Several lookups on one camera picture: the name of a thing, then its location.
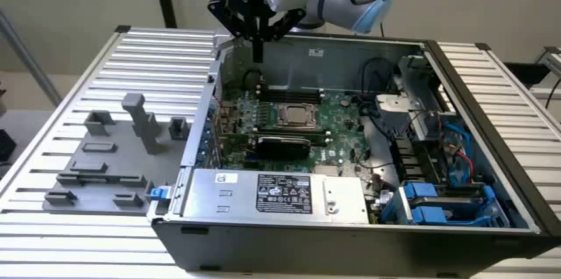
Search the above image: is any blue wire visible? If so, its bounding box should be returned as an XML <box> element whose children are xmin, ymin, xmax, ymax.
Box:
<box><xmin>436</xmin><ymin>120</ymin><xmax>476</xmax><ymax>192</ymax></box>

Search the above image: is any green motherboard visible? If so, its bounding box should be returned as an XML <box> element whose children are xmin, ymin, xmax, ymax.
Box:
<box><xmin>212</xmin><ymin>87</ymin><xmax>376</xmax><ymax>175</ymax></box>

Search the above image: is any silver power supply unit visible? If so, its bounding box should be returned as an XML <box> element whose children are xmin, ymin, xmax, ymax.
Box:
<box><xmin>180</xmin><ymin>168</ymin><xmax>370</xmax><ymax>225</ymax></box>

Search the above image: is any blue disk bay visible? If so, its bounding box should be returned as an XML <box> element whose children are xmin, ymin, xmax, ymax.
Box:
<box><xmin>378</xmin><ymin>179</ymin><xmax>498</xmax><ymax>228</ymax></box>

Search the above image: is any grey slanted metal leg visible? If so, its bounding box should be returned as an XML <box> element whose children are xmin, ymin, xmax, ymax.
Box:
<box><xmin>0</xmin><ymin>9</ymin><xmax>62</xmax><ymax>106</ymax></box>

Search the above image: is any blue case latch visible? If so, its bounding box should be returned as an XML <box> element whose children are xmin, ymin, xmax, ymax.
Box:
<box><xmin>149</xmin><ymin>186</ymin><xmax>171</xmax><ymax>202</ymax></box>

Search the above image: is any red wire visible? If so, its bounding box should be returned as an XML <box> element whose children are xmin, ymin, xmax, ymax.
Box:
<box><xmin>454</xmin><ymin>150</ymin><xmax>478</xmax><ymax>184</ymax></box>

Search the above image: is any metal CPU socket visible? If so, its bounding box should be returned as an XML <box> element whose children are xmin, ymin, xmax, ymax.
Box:
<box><xmin>271</xmin><ymin>102</ymin><xmax>320</xmax><ymax>129</ymax></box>

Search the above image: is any black RAM slots bank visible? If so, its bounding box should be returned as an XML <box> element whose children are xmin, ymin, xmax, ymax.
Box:
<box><xmin>257</xmin><ymin>89</ymin><xmax>326</xmax><ymax>104</ymax></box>
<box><xmin>251</xmin><ymin>125</ymin><xmax>331</xmax><ymax>140</ymax></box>

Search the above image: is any aluminium frame with black panel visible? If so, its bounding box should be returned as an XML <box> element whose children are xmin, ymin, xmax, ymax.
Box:
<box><xmin>500</xmin><ymin>45</ymin><xmax>561</xmax><ymax>109</ymax></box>

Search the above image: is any black RAM stick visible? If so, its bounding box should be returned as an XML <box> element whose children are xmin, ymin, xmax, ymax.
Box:
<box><xmin>252</xmin><ymin>39</ymin><xmax>265</xmax><ymax>64</ymax></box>

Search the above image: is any black wire bundle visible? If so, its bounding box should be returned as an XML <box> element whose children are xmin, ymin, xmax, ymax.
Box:
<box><xmin>358</xmin><ymin>56</ymin><xmax>398</xmax><ymax>119</ymax></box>

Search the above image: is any black open PC case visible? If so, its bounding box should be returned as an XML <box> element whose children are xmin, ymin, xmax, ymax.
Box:
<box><xmin>149</xmin><ymin>33</ymin><xmax>561</xmax><ymax>272</ymax></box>

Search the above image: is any grey metal drive cage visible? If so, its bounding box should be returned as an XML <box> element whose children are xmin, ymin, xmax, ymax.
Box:
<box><xmin>374</xmin><ymin>54</ymin><xmax>459</xmax><ymax>144</ymax></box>

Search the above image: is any grey parts rack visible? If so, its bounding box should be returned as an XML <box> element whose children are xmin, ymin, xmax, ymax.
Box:
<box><xmin>40</xmin><ymin>93</ymin><xmax>192</xmax><ymax>217</ymax></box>

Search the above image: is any black box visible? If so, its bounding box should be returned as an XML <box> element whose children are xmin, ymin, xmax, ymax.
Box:
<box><xmin>0</xmin><ymin>129</ymin><xmax>17</xmax><ymax>162</ymax></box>

